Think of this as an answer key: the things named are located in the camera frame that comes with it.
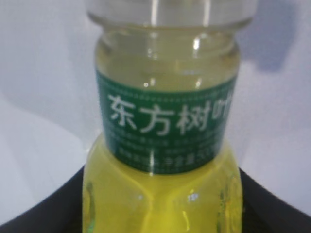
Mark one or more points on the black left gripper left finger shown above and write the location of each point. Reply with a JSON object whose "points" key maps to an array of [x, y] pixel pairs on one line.
{"points": [[61, 212]]}

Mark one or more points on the green tea plastic bottle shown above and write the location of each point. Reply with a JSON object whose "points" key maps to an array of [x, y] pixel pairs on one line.
{"points": [[166, 72]]}

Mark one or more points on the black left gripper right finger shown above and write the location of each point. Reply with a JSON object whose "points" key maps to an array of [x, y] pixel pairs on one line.
{"points": [[263, 212]]}

